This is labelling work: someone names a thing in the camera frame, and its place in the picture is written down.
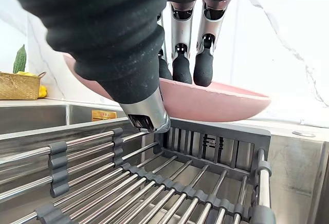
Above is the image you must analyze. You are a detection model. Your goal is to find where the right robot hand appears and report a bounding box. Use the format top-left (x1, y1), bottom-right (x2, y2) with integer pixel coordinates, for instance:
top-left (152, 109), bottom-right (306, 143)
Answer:
top-left (14, 0), bottom-right (243, 134)

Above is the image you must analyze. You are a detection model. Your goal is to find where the pink bowl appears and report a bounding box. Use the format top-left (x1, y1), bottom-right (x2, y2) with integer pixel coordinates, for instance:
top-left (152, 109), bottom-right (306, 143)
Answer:
top-left (62, 52), bottom-right (272, 123)

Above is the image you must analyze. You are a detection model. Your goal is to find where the steel sink drain rack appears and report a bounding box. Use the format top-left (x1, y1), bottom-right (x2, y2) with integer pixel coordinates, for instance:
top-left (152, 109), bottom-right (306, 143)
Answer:
top-left (0, 118), bottom-right (277, 224)

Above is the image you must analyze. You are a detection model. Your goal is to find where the stainless steel sink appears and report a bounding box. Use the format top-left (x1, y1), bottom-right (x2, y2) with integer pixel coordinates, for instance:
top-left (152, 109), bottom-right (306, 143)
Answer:
top-left (0, 102), bottom-right (329, 224)

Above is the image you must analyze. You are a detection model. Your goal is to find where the gold label sticker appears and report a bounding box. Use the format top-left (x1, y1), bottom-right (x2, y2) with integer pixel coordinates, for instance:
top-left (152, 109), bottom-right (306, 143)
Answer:
top-left (92, 109), bottom-right (118, 122)

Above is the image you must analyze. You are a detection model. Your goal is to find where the green bitter gourd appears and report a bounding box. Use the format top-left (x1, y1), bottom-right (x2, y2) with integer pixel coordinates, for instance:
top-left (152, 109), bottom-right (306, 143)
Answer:
top-left (12, 44), bottom-right (27, 74)

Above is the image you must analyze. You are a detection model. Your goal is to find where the woven straw basket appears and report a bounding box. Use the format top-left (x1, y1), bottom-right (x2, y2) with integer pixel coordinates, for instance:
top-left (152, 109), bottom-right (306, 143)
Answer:
top-left (0, 71), bottom-right (47, 101)

